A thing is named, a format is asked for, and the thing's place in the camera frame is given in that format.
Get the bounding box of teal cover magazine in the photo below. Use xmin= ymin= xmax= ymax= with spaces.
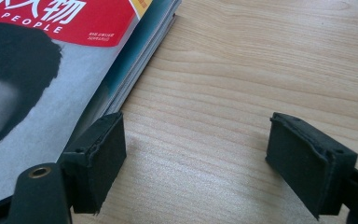
xmin=64 ymin=0 xmax=183 ymax=147

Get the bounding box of portrait cover magazine red header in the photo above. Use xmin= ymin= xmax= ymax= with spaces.
xmin=0 ymin=0 xmax=154 ymax=209

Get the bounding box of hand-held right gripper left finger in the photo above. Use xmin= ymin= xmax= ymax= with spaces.
xmin=59 ymin=111 xmax=128 ymax=216

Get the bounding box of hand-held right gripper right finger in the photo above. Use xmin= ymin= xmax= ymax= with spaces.
xmin=265 ymin=112 xmax=358 ymax=220

